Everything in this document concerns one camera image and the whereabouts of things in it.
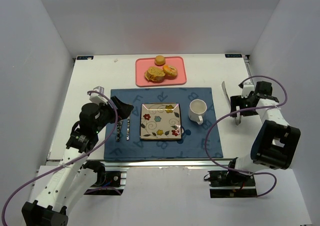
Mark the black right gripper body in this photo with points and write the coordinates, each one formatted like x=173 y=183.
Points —
x=241 y=106

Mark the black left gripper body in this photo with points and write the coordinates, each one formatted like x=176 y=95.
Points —
x=114 y=109

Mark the metal kitchen tongs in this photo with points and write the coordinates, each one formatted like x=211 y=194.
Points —
x=228 y=96

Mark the orange glazed bagel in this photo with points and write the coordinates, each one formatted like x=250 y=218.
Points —
x=170 y=71

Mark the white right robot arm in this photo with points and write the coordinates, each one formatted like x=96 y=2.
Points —
x=276 y=141

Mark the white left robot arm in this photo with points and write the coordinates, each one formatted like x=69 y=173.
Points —
x=75 y=173

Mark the seeded bread sandwich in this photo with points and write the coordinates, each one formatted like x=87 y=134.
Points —
x=154 y=74

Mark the silver table knife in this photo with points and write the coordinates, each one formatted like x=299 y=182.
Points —
x=121 y=130

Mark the silver fork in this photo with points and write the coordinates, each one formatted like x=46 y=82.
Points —
x=118 y=131

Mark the silver spoon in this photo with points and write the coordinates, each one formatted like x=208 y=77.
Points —
x=128 y=125

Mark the blue letter-print placemat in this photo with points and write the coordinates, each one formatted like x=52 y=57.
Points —
x=194 y=139

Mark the square floral ceramic plate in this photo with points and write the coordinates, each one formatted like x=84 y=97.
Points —
x=160 y=122

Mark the pink plastic tray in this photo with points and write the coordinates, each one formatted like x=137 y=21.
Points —
x=142 y=64

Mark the white ceramic mug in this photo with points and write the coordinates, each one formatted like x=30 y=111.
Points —
x=197 y=110

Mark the small round bun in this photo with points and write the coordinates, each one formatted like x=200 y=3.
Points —
x=159 y=60

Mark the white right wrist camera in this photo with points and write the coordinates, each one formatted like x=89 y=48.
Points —
x=247 y=88

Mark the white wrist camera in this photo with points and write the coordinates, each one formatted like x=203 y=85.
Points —
x=247 y=88
x=97 y=95

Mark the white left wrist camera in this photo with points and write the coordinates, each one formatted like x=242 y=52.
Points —
x=97 y=95

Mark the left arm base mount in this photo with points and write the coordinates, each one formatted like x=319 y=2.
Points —
x=113 y=184

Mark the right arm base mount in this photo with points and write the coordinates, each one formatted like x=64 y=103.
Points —
x=225 y=184

